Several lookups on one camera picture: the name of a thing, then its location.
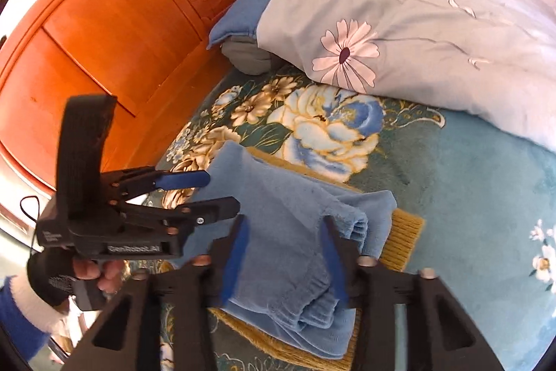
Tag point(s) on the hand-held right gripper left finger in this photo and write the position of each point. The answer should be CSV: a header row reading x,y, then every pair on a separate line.
x,y
234,262

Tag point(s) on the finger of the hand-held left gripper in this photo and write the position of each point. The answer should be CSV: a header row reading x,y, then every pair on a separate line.
x,y
217,208
186,180

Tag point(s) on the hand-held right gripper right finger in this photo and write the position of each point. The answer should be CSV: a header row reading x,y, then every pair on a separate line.
x,y
334,262

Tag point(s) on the light blue sweatpants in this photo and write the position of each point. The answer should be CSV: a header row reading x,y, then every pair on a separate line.
x,y
282,214

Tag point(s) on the person's left hand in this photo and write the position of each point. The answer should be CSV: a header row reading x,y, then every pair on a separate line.
x,y
52,271

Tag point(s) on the yellow knitted sweater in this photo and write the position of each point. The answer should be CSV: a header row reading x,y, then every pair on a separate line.
x,y
406,232

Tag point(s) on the green floral blanket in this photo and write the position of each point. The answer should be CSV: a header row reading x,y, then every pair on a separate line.
x,y
456,201

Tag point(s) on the grey pillow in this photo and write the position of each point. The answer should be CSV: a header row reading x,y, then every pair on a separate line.
x,y
249,56

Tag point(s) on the blue pillow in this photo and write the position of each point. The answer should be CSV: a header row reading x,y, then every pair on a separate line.
x,y
260,2

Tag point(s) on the grey floral duvet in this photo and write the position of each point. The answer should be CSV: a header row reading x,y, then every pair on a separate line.
x,y
434,28

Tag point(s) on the wooden bed frame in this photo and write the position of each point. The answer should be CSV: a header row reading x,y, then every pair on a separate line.
x,y
108,28

